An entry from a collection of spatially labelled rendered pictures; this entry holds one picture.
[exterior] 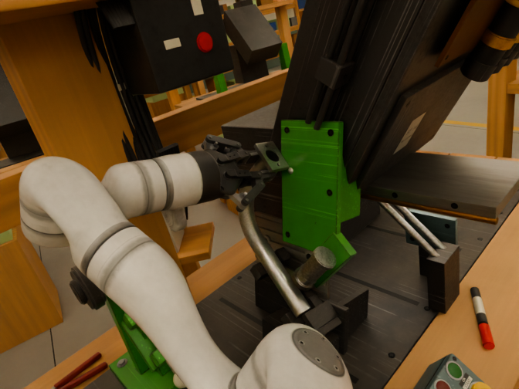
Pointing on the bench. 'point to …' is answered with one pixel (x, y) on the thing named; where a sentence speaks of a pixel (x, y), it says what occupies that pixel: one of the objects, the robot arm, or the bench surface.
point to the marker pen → (482, 319)
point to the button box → (434, 373)
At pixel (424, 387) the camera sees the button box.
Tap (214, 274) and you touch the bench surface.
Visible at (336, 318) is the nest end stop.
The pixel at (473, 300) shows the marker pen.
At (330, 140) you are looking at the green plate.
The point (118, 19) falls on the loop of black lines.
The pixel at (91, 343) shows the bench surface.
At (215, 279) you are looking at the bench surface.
